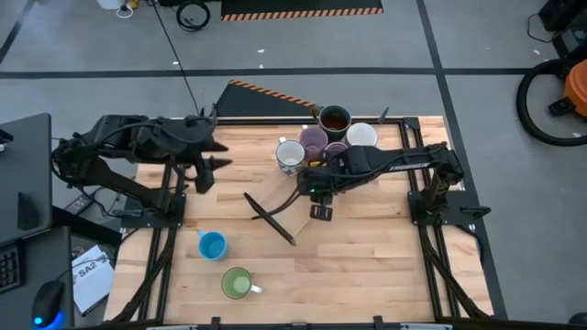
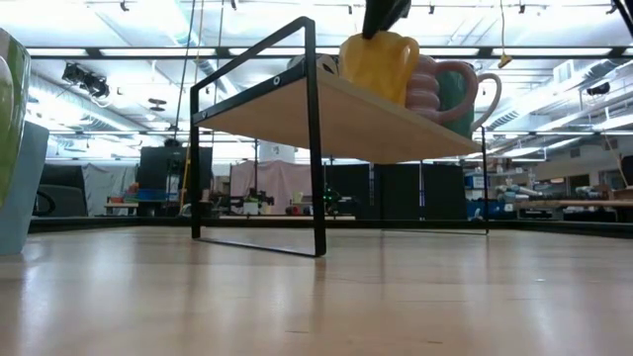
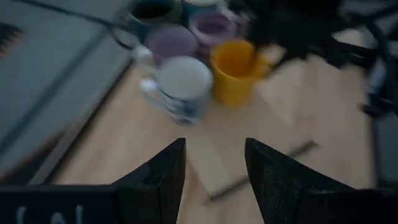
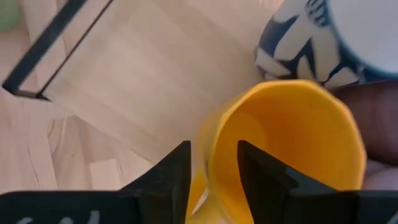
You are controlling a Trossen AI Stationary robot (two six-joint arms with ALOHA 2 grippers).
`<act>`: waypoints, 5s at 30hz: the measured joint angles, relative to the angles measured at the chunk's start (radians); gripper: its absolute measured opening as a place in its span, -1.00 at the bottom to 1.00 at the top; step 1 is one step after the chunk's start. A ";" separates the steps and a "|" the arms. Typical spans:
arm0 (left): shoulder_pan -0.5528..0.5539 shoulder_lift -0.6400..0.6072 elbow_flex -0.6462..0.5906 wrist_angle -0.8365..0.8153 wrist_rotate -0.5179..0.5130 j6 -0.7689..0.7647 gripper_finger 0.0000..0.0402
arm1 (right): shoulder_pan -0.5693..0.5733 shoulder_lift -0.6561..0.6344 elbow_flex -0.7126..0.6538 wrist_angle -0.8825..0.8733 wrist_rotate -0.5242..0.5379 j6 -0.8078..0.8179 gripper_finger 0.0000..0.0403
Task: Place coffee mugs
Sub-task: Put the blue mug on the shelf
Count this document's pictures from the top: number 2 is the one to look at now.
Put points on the dark grey chair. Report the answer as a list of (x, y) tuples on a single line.
[(64, 198)]

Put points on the white pillar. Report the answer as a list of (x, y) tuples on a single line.
[(277, 152)]

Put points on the yellow pole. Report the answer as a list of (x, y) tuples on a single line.
[(186, 168)]

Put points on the white cloth cover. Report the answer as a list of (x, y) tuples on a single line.
[(104, 188)]

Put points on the green and white mug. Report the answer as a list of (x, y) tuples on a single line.
[(10, 123)]

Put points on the black ceiling-mounted device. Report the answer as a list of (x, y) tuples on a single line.
[(86, 81)]

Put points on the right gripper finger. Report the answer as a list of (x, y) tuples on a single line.
[(377, 17), (400, 7)]

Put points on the wooden background table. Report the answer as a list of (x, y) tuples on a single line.
[(569, 203)]

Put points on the teal glazed ceramic mug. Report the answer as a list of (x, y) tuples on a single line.
[(457, 114)]

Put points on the grey background robot arm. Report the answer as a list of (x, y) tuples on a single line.
[(514, 190)]

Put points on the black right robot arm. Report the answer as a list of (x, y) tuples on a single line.
[(626, 17)]

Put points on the blue box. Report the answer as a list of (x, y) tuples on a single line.
[(151, 195)]

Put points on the black partition panels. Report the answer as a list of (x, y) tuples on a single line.
[(395, 193)]

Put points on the yellow faceted ceramic mug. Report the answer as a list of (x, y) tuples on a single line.
[(376, 69)]

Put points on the round ceiling disks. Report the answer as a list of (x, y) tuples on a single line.
[(157, 101)]

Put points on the light blue mug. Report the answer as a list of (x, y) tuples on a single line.
[(25, 198)]

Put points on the blue storage bins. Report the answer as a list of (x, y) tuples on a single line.
[(475, 210)]

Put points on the wooden shelf with black frame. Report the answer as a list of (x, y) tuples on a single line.
[(346, 123)]

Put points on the pink cloth cover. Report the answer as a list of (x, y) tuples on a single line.
[(282, 183)]

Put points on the pink ribbed mug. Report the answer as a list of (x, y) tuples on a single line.
[(423, 94)]

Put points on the small black ceiling device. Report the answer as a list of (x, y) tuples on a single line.
[(598, 89)]

